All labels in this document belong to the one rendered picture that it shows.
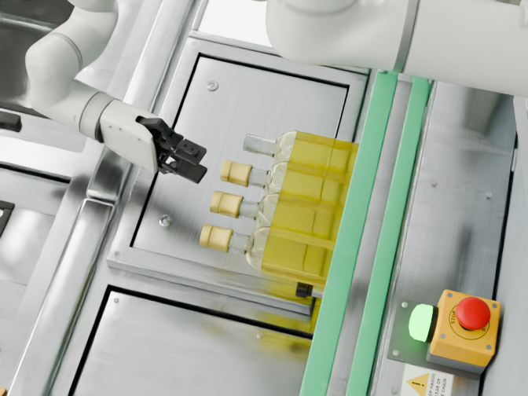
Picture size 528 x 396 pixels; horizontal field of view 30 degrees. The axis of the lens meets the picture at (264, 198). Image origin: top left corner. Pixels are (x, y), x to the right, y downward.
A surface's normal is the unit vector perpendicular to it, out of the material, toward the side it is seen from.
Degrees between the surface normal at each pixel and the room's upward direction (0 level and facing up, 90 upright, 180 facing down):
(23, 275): 90
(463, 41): 93
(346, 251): 90
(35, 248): 90
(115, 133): 73
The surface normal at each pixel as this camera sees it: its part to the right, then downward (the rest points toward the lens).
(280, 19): -0.72, 0.47
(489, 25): 0.00, -0.24
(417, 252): 0.03, -0.50
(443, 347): -0.24, 0.84
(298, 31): -0.27, 0.70
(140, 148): -0.48, 0.73
